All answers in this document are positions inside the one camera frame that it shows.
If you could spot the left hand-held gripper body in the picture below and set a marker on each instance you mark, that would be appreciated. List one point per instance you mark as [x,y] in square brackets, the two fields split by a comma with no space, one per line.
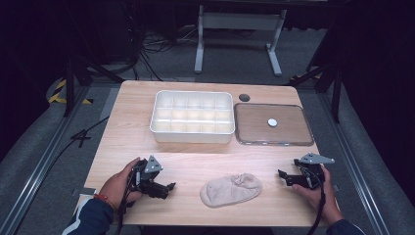
[151,166]

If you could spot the beige sock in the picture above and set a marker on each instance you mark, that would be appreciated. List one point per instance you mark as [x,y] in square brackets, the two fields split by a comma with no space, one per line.
[230,191]

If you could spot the aluminium floor rail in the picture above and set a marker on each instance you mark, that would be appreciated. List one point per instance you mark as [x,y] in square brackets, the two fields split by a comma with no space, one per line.
[352,163]
[49,153]

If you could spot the clear plastic box lid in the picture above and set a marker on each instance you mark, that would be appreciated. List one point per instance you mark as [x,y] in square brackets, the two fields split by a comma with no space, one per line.
[272,130]

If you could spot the white metal desk frame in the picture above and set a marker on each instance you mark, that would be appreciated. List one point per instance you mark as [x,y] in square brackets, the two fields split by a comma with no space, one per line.
[239,21]

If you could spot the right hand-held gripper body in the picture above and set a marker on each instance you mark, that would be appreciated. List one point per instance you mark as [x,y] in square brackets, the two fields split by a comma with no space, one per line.
[311,169]

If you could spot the person's right hand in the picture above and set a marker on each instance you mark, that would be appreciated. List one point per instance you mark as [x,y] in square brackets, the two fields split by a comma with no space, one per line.
[323,199]

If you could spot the yellow black hazard tape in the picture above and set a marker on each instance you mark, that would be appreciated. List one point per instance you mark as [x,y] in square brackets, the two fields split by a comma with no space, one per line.
[60,94]

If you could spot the dark round table grommet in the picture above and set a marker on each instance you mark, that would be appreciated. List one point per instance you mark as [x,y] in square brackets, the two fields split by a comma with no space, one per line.
[244,97]

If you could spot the black tripod stand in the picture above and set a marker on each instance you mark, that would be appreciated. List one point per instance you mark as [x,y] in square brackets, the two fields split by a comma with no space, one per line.
[70,84]
[334,84]

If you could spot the white compartment storage box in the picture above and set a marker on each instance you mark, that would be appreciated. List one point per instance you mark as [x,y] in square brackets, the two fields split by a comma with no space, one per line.
[192,117]

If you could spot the person's left hand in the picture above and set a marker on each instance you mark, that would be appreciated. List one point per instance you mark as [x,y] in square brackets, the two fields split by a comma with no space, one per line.
[117,186]

